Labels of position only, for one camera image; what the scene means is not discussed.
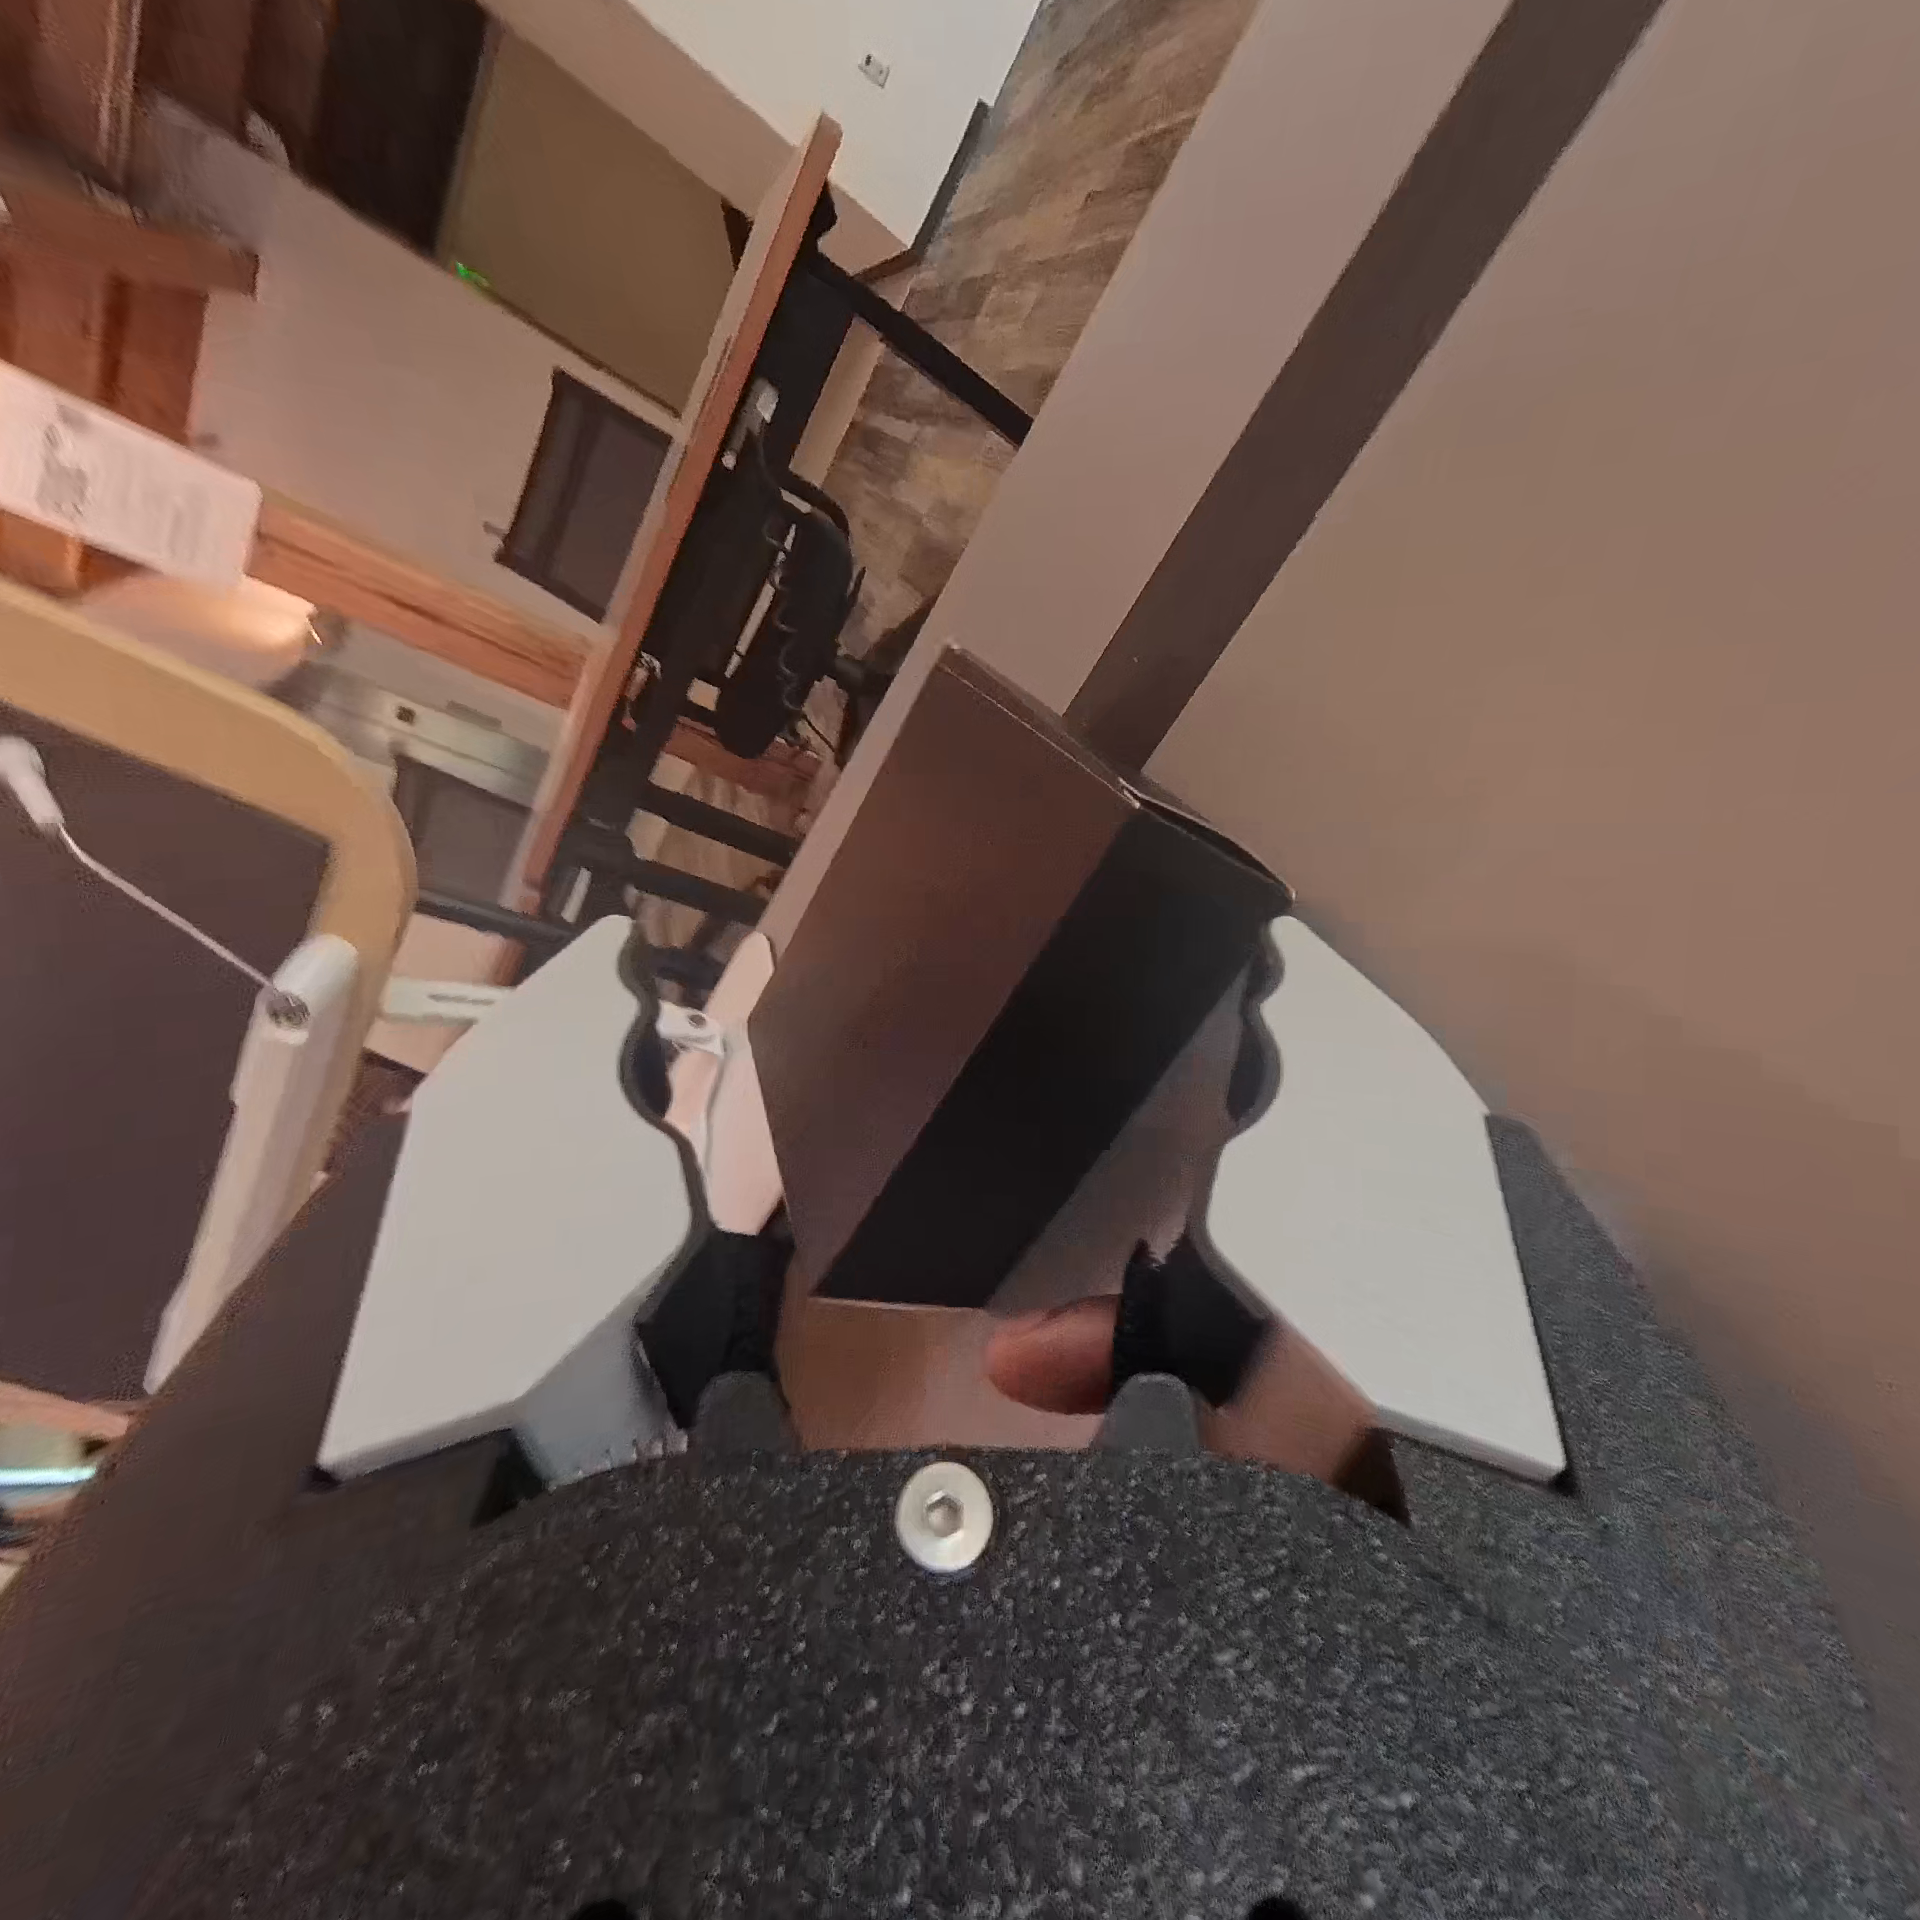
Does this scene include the wooden table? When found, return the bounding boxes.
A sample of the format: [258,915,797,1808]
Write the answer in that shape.
[511,118,1039,931]

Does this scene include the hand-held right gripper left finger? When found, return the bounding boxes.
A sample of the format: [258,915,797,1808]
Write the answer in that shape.
[319,918,786,1486]

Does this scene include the white paper sign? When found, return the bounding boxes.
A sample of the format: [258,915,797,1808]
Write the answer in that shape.
[0,361,266,588]

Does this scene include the grey desk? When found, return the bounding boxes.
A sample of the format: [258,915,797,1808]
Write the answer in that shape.
[737,0,1920,1771]

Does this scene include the matte black box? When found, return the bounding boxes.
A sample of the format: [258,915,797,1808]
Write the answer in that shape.
[666,646,1385,1480]

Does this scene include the black board on white stand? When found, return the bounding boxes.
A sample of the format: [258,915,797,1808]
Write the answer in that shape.
[0,573,526,1443]

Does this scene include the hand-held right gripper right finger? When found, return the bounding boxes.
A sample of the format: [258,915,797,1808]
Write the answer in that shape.
[1117,918,1573,1491]

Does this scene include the black office chair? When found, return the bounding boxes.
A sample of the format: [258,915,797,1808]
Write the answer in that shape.
[492,379,880,767]

